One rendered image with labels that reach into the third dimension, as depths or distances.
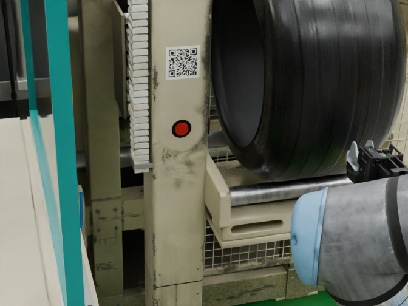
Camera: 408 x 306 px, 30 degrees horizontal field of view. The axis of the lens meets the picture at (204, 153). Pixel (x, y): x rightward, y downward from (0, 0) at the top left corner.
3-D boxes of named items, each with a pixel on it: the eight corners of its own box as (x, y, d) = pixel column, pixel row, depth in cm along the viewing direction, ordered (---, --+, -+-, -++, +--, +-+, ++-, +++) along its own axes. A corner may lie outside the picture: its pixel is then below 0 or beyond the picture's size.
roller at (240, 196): (221, 183, 176) (218, 195, 179) (226, 199, 173) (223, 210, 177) (359, 167, 185) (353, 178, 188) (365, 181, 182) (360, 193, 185)
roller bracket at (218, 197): (218, 230, 173) (220, 193, 168) (176, 149, 206) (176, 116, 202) (232, 228, 174) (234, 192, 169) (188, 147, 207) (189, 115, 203)
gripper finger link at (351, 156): (353, 131, 162) (372, 150, 154) (349, 155, 165) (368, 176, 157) (339, 132, 161) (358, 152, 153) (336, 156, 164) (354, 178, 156)
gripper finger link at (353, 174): (360, 158, 160) (380, 178, 153) (360, 166, 161) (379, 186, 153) (340, 161, 159) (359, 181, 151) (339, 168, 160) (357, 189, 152)
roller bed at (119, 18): (123, 119, 210) (121, 15, 196) (114, 97, 222) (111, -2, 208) (192, 112, 215) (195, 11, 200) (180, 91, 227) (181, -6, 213)
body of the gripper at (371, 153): (390, 141, 154) (421, 170, 144) (384, 178, 158) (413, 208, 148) (356, 145, 153) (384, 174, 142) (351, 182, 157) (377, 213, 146)
